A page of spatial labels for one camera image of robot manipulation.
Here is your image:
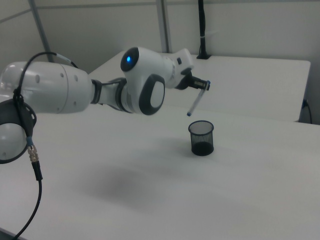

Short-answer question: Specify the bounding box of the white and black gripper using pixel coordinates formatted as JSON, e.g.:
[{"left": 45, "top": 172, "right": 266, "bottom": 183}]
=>
[{"left": 171, "top": 47, "right": 212, "bottom": 92}]

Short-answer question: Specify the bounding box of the blue and white marker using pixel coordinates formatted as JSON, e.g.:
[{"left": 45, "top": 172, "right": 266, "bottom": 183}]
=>
[{"left": 186, "top": 79, "right": 211, "bottom": 117}]

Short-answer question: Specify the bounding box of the black mesh pen cup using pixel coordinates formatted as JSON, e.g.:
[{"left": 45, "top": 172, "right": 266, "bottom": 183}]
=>
[{"left": 187, "top": 120, "right": 215, "bottom": 157}]

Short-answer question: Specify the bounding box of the black camera pole with base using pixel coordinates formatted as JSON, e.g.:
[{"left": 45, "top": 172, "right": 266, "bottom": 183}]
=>
[{"left": 195, "top": 0, "right": 212, "bottom": 60}]

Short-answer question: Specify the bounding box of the grey partition frame post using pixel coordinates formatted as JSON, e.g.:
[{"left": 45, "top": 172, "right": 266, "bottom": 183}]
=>
[{"left": 156, "top": 0, "right": 173, "bottom": 54}]

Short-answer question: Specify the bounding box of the black wall cable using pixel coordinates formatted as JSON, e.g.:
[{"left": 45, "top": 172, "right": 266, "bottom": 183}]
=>
[{"left": 301, "top": 99, "right": 314, "bottom": 125}]

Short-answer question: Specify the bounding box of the grey slanted partition post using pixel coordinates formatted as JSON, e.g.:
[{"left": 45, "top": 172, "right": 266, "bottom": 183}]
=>
[{"left": 27, "top": 0, "right": 57, "bottom": 63}]

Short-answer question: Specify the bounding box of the black arm cable with connector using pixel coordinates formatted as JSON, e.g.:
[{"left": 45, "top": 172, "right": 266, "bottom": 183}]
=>
[{"left": 0, "top": 51, "right": 79, "bottom": 240}]

